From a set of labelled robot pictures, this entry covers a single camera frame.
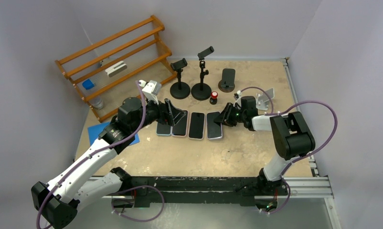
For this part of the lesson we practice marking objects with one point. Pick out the silver phone stand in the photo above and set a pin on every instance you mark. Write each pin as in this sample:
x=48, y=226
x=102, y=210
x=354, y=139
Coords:
x=263, y=101

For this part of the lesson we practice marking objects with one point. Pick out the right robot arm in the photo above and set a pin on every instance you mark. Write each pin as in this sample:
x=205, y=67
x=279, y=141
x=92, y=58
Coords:
x=291, y=134

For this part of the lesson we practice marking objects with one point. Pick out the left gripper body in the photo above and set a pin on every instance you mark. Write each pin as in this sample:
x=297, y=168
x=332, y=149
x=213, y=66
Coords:
x=164, y=117

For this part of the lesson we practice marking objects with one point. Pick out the white eraser block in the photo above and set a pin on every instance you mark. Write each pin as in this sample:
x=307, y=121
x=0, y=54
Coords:
x=116, y=68

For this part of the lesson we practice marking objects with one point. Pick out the clear plastic cup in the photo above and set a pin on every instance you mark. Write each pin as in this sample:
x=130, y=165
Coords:
x=97, y=102

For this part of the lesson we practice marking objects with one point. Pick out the black base frame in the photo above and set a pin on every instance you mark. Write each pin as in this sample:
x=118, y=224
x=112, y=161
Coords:
x=200, y=190

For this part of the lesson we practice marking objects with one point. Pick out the red black stamp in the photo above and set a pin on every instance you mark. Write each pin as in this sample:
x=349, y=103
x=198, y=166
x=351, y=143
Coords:
x=213, y=98

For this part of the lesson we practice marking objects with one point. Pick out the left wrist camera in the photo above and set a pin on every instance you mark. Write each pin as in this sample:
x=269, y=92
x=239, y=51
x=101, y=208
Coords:
x=150, y=89

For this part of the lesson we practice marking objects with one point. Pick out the light blue case phone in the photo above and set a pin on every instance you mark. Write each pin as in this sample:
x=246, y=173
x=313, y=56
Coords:
x=163, y=129

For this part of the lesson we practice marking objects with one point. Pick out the blue cube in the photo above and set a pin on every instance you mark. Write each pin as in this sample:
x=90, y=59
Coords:
x=88, y=84

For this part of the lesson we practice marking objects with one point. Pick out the blue mat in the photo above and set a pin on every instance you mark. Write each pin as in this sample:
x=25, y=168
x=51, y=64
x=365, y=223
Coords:
x=95, y=132

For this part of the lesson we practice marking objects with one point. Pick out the pink case phone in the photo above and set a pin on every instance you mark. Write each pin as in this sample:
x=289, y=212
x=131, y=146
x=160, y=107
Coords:
x=180, y=129

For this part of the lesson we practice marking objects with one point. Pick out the black phone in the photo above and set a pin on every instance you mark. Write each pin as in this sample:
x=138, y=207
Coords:
x=196, y=128
x=214, y=130

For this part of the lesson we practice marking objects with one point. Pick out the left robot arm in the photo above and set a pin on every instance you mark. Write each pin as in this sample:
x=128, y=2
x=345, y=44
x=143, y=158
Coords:
x=59, y=200

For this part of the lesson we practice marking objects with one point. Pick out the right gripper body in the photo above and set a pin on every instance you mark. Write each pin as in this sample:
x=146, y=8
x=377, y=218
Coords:
x=234, y=115

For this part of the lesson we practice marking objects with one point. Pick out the black phone stand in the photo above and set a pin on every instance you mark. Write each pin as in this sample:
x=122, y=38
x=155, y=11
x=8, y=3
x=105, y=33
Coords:
x=202, y=91
x=179, y=90

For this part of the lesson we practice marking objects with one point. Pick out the orange wooden rack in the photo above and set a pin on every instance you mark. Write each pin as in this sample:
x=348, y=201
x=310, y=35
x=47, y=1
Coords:
x=140, y=46

